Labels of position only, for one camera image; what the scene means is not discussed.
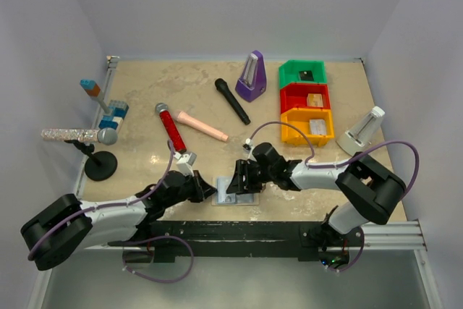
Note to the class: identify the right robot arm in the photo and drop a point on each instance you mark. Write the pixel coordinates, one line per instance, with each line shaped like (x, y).
(372, 191)

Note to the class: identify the wooden block in red bin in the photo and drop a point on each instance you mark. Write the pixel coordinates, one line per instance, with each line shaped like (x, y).
(315, 100)

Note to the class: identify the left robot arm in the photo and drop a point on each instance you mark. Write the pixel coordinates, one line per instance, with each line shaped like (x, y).
(69, 224)

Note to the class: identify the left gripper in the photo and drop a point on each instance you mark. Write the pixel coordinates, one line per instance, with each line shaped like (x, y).
(202, 189)

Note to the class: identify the blue toy brick tower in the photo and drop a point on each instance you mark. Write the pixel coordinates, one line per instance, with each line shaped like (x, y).
(114, 112)

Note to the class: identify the purple metronome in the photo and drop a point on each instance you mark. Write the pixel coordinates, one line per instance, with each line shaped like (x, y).
(252, 83)

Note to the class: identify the black microphone stand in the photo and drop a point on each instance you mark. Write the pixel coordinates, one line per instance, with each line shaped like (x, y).
(100, 165)

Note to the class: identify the beige leather card holder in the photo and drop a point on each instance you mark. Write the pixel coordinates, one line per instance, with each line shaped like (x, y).
(237, 202)

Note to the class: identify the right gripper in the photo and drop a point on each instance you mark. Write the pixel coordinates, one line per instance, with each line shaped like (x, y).
(238, 184)

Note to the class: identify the black item in green bin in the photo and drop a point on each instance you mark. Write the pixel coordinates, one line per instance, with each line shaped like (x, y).
(306, 75)

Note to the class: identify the silver glitter microphone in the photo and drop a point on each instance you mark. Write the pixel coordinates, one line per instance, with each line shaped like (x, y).
(106, 136)

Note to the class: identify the pink microphone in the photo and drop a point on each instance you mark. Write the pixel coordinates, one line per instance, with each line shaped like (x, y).
(184, 118)

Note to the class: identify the yellow storage bin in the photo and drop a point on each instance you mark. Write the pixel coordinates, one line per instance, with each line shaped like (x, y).
(300, 118)

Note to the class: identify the red glitter microphone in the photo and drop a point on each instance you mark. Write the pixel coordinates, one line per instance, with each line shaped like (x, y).
(171, 129)

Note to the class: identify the red storage bin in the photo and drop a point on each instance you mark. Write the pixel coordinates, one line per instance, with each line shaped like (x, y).
(294, 95)

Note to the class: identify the blue credit cards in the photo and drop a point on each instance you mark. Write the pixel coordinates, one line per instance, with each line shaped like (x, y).
(226, 191)

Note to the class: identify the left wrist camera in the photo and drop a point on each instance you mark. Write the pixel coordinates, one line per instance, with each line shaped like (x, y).
(185, 162)

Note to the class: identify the card stack in yellow bin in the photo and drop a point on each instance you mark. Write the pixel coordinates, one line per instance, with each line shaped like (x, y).
(317, 127)

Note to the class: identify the green storage bin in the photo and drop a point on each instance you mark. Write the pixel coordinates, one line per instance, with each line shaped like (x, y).
(289, 72)

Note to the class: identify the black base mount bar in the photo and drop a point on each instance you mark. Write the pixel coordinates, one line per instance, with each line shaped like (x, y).
(256, 239)

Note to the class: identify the black microphone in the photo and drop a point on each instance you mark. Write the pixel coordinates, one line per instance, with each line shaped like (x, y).
(223, 88)

